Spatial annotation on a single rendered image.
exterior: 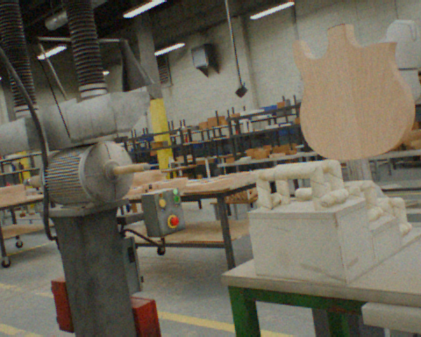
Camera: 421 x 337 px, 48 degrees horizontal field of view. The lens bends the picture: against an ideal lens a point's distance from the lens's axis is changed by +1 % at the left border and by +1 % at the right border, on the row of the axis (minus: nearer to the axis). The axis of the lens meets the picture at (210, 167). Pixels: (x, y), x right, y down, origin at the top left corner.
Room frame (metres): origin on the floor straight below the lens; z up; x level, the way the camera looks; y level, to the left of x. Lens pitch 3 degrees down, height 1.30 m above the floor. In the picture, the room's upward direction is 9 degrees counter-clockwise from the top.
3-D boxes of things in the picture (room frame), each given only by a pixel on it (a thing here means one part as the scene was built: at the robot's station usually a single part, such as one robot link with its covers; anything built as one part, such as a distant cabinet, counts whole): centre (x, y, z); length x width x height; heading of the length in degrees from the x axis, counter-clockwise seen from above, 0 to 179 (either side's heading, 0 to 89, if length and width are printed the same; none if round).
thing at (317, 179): (1.12, -0.25, 1.15); 0.03 x 0.03 x 0.09
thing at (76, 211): (2.12, 0.59, 1.11); 0.36 x 0.24 x 0.04; 48
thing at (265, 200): (1.24, -0.13, 1.15); 0.03 x 0.03 x 0.09
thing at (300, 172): (1.18, -0.19, 1.20); 0.20 x 0.03 x 0.03; 44
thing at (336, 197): (1.14, -0.28, 1.12); 0.11 x 0.03 x 0.03; 135
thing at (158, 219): (2.20, 0.32, 0.99); 0.24 x 0.21 x 0.26; 48
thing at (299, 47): (1.52, -0.36, 1.54); 0.07 x 0.04 x 0.09; 45
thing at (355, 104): (1.43, -0.45, 1.38); 0.35 x 0.04 x 0.40; 45
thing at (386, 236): (1.32, -0.33, 0.98); 0.27 x 0.16 x 0.09; 45
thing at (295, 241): (1.22, -0.22, 1.02); 0.27 x 0.15 x 0.17; 45
